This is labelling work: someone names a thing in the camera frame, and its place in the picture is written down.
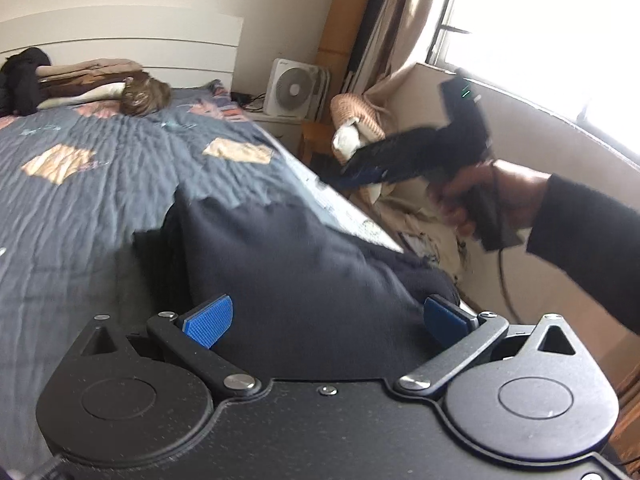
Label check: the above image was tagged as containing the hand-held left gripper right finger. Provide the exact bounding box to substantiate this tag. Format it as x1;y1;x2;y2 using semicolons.
395;295;583;396

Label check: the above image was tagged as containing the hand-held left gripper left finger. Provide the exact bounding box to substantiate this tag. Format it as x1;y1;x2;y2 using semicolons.
65;296;262;397

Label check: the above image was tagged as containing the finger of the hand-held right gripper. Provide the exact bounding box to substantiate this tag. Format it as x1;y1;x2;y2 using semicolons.
342;127;441;171
320;160;436;192

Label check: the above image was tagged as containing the dark navy sweater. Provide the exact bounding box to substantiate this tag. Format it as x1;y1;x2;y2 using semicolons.
132;187;461;382

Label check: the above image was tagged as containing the person's right forearm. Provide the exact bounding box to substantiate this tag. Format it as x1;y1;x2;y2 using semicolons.
525;174;640;336

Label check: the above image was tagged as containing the person's right hand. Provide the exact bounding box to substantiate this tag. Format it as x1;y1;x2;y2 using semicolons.
427;159;552;238

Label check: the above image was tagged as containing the beige crumpled cloth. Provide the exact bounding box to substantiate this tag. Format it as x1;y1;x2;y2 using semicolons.
350;180;476;281

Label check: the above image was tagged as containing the wooden stool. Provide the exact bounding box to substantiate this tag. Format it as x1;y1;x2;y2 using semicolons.
300;120;337;167

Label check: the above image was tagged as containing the white box fan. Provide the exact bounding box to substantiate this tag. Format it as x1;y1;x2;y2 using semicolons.
264;58;331;117

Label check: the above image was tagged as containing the white nightstand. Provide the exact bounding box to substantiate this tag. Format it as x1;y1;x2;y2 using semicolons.
247;110;306;153

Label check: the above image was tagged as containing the beige curtain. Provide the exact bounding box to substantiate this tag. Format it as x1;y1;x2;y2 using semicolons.
360;0;461;111

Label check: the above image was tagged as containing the bright window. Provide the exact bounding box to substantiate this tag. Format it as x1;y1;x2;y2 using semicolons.
427;0;640;153

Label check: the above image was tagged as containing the tall cardboard sheet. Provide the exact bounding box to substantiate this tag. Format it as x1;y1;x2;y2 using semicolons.
317;0;385;81

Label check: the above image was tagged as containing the printed blue-grey quilt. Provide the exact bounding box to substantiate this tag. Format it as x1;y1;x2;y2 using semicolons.
0;80;406;480

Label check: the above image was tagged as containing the tabby cat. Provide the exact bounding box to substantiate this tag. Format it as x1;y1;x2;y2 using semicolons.
119;72;173;120

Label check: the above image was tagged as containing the white pillow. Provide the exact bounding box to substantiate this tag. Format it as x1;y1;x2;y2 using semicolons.
37;82;126;111

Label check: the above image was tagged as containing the white headboard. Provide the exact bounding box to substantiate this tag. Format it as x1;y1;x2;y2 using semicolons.
0;5;245;92

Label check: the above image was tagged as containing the folded brown blanket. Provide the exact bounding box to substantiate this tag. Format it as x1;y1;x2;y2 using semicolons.
35;59;146;98

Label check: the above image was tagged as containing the black puffer jacket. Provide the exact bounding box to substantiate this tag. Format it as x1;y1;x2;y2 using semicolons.
0;47;53;117

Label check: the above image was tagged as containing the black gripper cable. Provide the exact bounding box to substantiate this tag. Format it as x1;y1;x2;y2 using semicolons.
496;247;526;326

